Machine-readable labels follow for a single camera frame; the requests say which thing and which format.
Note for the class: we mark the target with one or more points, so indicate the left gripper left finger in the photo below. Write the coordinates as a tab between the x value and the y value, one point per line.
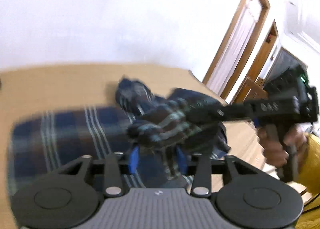
112	168

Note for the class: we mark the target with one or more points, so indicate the person's right hand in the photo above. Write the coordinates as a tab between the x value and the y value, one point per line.
274	152

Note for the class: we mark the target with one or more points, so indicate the wooden chair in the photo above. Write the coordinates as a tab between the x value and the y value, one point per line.
251	90

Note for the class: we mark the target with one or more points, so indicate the navy brown plaid shirt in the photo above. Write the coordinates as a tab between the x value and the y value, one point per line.
45	142

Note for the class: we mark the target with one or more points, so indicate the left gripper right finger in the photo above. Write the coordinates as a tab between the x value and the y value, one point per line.
202	167

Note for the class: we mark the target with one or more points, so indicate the yellow fleece sleeve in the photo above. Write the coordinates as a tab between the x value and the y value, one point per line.
309	177

